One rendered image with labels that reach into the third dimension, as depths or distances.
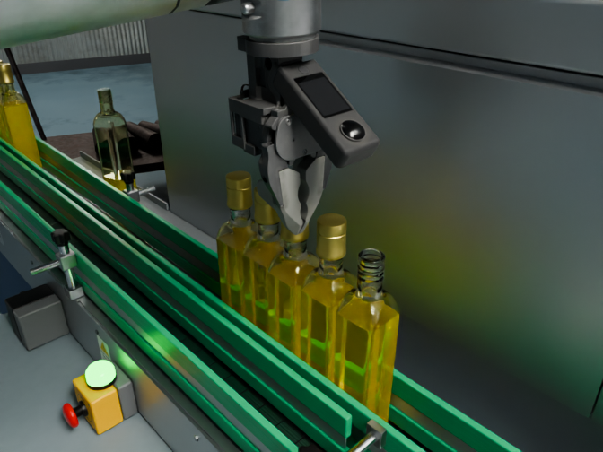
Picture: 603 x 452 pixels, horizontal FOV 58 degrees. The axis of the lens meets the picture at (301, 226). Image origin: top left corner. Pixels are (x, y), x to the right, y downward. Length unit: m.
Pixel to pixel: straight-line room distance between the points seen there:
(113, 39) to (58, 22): 7.05
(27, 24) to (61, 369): 0.86
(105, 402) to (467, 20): 0.73
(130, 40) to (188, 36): 6.35
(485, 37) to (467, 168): 0.14
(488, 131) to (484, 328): 0.24
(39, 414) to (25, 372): 0.12
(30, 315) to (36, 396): 0.15
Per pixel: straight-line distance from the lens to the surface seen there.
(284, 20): 0.51
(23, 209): 1.22
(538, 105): 0.58
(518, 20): 0.59
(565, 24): 0.57
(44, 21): 0.30
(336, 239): 0.60
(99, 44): 7.34
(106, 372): 0.91
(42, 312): 1.13
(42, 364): 1.13
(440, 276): 0.70
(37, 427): 1.02
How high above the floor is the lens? 1.45
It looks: 28 degrees down
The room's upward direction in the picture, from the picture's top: straight up
